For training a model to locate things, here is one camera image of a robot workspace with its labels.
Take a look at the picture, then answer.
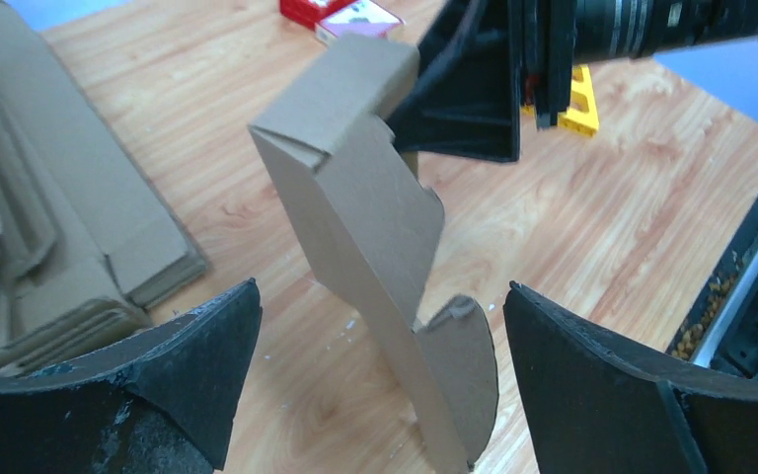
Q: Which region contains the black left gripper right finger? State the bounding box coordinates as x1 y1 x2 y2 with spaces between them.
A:
503 282 758 473

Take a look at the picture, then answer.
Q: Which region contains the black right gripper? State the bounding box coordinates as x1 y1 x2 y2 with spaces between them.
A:
386 0 576 163

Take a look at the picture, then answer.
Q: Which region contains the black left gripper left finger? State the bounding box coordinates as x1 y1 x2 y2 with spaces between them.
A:
0 279 263 473

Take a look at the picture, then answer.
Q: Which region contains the brown cardboard box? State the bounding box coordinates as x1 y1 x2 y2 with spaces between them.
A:
249 34 499 473

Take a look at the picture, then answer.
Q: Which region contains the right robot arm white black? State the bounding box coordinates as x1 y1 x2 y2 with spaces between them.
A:
388 0 758 163

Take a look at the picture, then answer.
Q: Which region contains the clear case with shapes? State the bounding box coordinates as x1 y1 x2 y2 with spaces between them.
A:
315 0 405 44

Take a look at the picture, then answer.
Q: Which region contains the red plastic basket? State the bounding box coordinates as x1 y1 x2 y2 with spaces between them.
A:
278 0 353 30

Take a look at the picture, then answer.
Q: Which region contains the stack of flat cardboard blanks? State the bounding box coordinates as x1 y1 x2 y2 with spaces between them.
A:
0 1 207 377

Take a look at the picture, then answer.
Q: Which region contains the yellow triangular plastic frame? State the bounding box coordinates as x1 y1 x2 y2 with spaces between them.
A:
550 64 600 137

